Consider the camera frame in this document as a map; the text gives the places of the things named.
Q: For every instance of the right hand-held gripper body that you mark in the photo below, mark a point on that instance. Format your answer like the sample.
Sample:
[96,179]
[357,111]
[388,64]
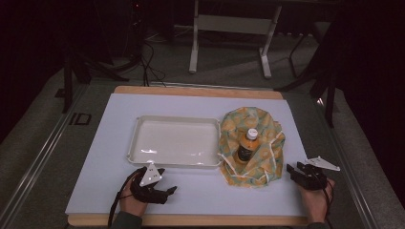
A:
[313,179]

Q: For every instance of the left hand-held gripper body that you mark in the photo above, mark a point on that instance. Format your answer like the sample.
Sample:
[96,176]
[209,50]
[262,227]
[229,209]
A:
[144,191]

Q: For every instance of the white plastic tray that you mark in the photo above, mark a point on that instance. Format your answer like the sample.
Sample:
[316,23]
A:
[175,140]

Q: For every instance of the orange drink bottle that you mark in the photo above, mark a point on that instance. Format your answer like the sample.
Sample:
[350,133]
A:
[245,149]

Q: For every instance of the orange patterned cloth bag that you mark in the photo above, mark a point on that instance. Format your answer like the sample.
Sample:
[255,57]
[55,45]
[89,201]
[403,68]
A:
[264,127]

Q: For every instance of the person's left hand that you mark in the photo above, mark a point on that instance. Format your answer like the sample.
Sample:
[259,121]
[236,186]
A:
[130,205]

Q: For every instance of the person's right hand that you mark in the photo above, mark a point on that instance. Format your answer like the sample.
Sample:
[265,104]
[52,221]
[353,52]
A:
[316,205]

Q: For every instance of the white table mat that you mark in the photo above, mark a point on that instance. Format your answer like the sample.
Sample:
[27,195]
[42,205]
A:
[197,197]

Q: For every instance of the black stand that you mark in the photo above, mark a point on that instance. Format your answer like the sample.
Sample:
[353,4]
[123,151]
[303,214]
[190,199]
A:
[330,105]
[67,86]

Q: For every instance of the wooden table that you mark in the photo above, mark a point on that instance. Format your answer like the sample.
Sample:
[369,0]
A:
[197,92]

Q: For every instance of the dark chair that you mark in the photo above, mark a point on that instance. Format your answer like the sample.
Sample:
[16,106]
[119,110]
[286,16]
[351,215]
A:
[294,54]

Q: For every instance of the metal floor rail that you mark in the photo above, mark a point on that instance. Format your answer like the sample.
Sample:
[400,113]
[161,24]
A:
[347,165]
[35,168]

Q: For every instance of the white metal desk frame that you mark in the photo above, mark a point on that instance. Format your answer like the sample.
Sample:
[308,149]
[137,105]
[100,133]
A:
[234,24]

